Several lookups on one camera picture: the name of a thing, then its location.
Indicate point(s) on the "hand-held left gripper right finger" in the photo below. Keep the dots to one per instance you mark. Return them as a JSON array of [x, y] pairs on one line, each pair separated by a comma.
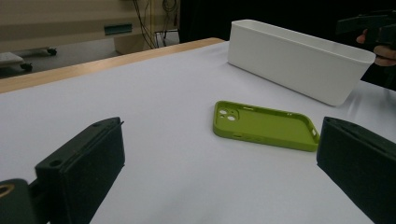
[[361, 161]]

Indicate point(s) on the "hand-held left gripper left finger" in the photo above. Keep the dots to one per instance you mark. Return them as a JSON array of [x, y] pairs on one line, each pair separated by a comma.
[[81, 168]]

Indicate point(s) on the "white plastic bin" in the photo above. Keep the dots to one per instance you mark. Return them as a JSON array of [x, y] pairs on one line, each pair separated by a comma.
[[295, 62]]

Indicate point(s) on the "white table cover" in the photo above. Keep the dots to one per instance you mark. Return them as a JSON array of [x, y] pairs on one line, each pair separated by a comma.
[[155, 109]]

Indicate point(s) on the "wooden table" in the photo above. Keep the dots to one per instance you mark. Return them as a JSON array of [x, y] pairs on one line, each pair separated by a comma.
[[93, 67]]

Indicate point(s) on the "wheeled cart base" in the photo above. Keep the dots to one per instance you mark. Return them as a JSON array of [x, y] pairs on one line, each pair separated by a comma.
[[15, 59]]

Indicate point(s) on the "wooden desk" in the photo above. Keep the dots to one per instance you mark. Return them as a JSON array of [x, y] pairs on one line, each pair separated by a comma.
[[62, 18]]

